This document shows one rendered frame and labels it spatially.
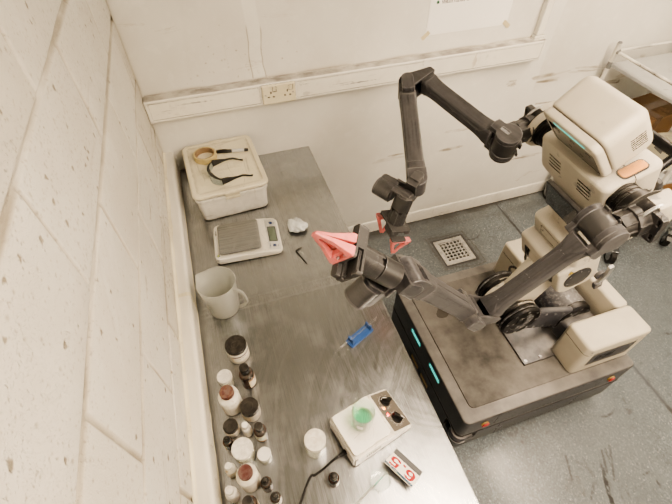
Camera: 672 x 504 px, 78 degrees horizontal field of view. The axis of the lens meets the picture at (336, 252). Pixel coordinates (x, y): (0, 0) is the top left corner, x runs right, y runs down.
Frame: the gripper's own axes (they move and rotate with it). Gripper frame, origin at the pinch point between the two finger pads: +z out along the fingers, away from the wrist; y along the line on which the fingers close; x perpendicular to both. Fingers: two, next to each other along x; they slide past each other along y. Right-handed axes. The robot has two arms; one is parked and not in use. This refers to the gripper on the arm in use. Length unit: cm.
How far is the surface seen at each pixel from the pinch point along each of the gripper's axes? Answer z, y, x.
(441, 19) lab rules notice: -51, 146, -24
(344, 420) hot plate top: -42, -24, -39
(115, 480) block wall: 14.7, -43.3, -15.9
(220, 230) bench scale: -8, 39, -92
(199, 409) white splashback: -10, -28, -62
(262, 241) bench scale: -22, 37, -81
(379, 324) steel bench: -58, 10, -47
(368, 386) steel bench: -54, -12, -44
